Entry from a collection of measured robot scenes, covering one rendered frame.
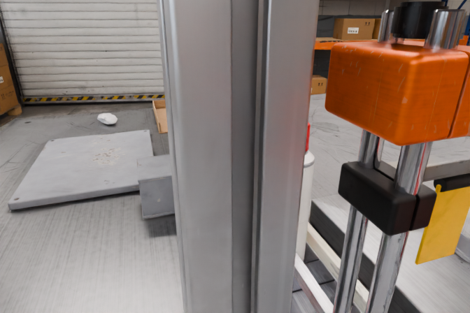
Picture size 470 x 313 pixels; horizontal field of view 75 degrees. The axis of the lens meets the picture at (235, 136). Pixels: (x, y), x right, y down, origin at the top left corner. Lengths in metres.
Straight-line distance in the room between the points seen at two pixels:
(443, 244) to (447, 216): 0.02
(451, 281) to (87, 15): 4.57
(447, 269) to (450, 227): 0.32
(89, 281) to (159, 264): 0.10
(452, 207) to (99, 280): 0.47
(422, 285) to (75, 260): 0.52
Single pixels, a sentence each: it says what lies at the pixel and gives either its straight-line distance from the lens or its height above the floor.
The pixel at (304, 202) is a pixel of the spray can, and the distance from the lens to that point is 0.40.
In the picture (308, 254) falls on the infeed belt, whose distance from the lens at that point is 0.49.
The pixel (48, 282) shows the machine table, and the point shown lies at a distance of 0.58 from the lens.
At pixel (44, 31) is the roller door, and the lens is 4.91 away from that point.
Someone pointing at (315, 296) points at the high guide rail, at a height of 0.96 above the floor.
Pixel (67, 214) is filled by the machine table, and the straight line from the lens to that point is 0.72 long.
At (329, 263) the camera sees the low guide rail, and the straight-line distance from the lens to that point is 0.44.
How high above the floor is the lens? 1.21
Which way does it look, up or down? 22 degrees down
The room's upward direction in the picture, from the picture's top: straight up
